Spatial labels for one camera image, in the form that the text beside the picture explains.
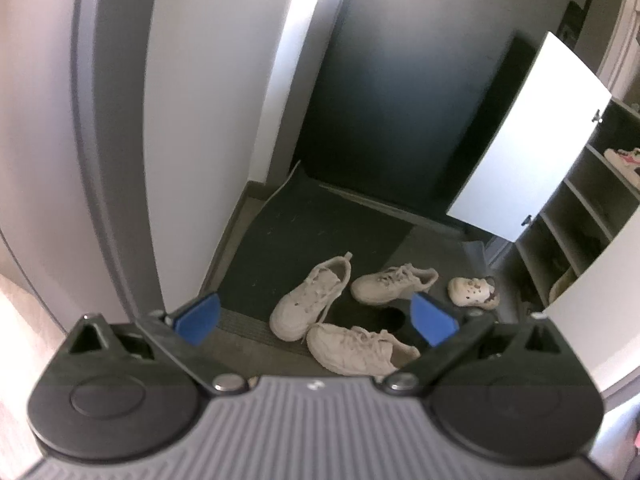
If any dark entrance door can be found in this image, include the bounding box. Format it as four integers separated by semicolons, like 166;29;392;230
296;0;586;219

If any dark ribbed door mat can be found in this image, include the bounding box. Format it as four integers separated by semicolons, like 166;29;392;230
217;176;412;356

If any white cabinet door right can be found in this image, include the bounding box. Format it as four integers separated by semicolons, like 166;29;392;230
546;214;640;391

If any cream clog with charms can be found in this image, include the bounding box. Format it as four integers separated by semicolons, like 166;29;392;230
447;278;500;310

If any grey shoe cabinet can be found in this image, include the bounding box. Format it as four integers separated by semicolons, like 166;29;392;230
515;99;639;313

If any pink white sneaker on shelf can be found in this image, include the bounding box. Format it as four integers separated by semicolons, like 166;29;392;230
604;148;639;182

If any white cabinet door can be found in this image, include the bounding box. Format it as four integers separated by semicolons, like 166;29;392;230
447;32;612;243
546;214;640;391

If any white cabinet door left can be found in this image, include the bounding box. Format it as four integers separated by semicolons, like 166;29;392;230
447;32;612;243

